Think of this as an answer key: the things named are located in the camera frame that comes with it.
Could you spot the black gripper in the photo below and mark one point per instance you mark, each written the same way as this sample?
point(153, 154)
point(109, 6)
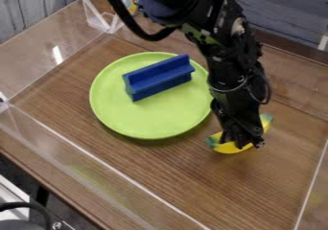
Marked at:
point(236, 105)

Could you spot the yellow toy banana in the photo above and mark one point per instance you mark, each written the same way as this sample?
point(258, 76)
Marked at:
point(229, 148)

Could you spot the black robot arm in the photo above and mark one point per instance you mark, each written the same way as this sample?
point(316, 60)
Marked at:
point(216, 26)

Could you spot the green round plate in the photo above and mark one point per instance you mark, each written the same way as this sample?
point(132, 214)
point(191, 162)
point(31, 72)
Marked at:
point(155, 112)

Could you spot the blue plastic block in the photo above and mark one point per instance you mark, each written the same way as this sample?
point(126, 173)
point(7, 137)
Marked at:
point(159, 77)

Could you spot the clear acrylic corner bracket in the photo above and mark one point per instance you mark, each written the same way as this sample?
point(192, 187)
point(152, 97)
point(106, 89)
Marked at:
point(104, 21)

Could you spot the clear acrylic tray wall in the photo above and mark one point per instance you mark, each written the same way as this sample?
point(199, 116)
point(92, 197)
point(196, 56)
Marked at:
point(165, 183)

